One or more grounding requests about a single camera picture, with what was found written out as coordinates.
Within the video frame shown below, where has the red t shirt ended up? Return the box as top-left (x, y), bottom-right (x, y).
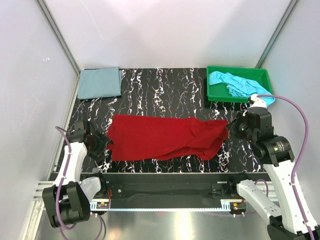
top-left (107, 114), bottom-right (229, 161)

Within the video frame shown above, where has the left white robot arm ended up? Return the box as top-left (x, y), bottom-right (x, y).
top-left (42, 120), bottom-right (111, 229)

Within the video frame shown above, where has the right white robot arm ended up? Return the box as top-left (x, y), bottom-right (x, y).
top-left (227, 107), bottom-right (320, 240)

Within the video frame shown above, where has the green plastic bin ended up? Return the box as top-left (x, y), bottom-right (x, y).
top-left (206, 66), bottom-right (273, 104)

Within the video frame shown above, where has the crumpled cyan t shirt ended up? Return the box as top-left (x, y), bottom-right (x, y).
top-left (207, 70), bottom-right (275, 106)

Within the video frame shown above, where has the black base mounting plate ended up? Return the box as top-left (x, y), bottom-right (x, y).
top-left (79, 172), bottom-right (256, 210)

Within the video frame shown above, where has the folded grey-blue t shirt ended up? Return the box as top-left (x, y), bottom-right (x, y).
top-left (77, 67), bottom-right (122, 100)

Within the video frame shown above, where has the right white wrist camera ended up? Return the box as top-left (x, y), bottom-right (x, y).
top-left (248, 94), bottom-right (267, 109)

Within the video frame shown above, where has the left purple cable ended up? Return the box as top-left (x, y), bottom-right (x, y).
top-left (54, 126), bottom-right (103, 239)

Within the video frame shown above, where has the purple cable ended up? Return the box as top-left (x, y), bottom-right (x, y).
top-left (54, 126), bottom-right (103, 239)
top-left (204, 94), bottom-right (318, 240)

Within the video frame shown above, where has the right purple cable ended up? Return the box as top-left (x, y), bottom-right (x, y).
top-left (204, 94), bottom-right (318, 240)

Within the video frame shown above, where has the aluminium rail frame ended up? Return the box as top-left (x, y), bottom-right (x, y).
top-left (32, 181), bottom-right (306, 213)

